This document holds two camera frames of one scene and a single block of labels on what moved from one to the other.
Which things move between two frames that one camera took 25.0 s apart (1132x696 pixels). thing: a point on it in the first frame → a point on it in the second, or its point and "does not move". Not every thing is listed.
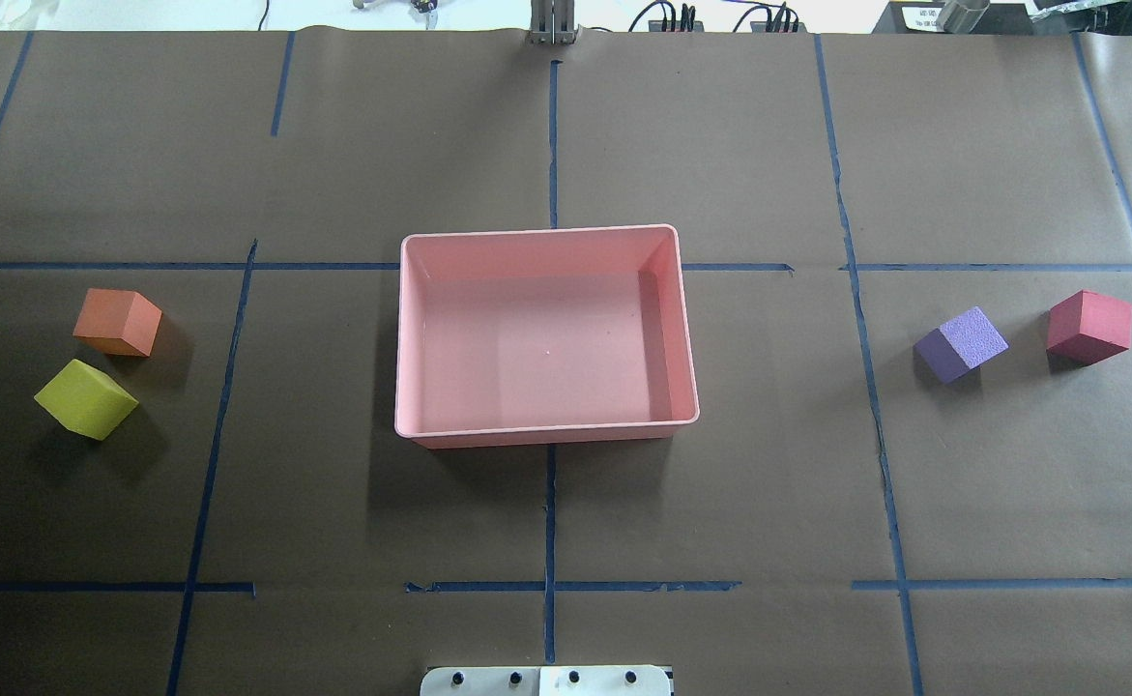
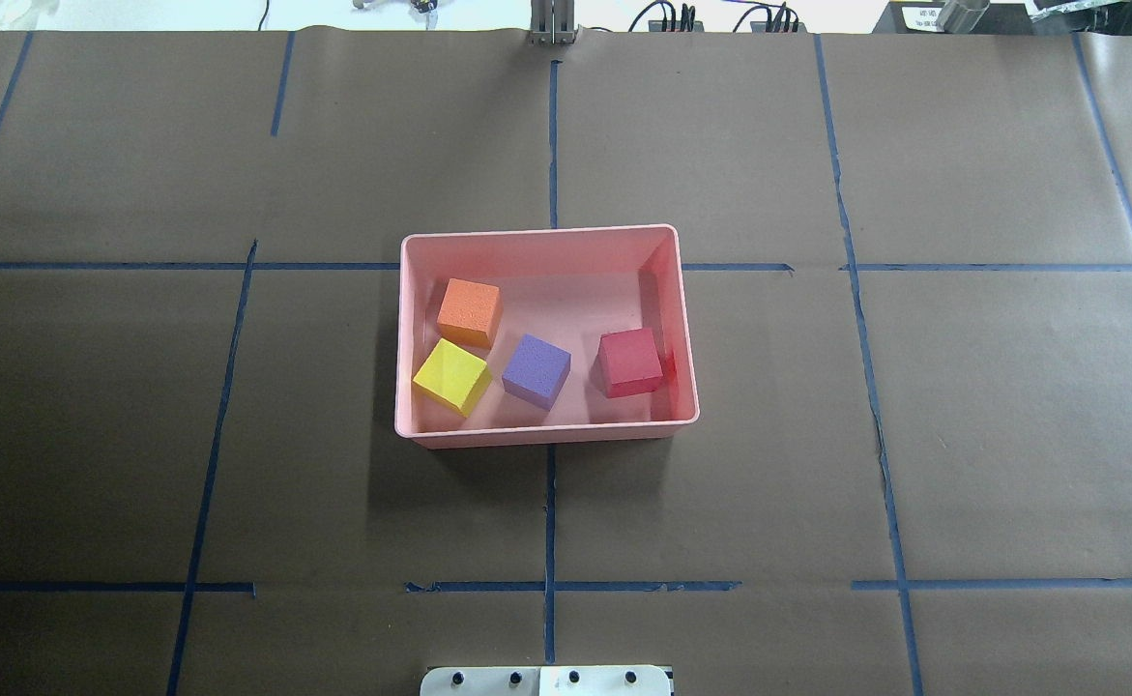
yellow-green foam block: (86, 399) → (452, 377)
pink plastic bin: (542, 337) does not move
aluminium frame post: (552, 23) does not move
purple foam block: (966, 343) → (536, 371)
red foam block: (1087, 328) → (627, 363)
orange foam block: (119, 322) → (472, 312)
